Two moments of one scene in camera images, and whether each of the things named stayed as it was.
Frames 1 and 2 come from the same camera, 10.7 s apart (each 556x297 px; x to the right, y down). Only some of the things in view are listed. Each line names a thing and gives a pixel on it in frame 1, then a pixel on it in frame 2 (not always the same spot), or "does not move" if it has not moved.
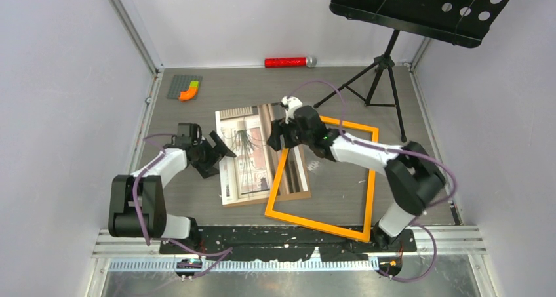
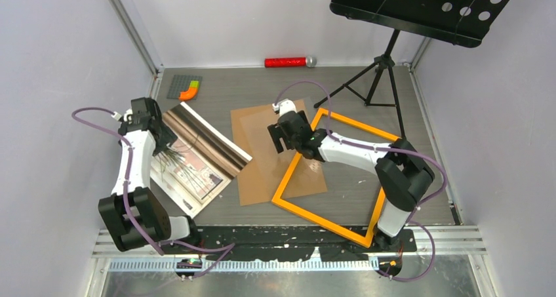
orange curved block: x=186 y=96 does not move
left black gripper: x=216 y=155 → x=166 y=138
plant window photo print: x=250 y=176 → x=195 y=169
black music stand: x=459 y=13 does not move
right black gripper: x=279 y=128 does not move
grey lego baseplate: x=181 y=83 does not move
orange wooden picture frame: x=365 y=236 → x=364 y=240
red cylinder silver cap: x=309 y=61 does not move
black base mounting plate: x=262 y=242 does not move
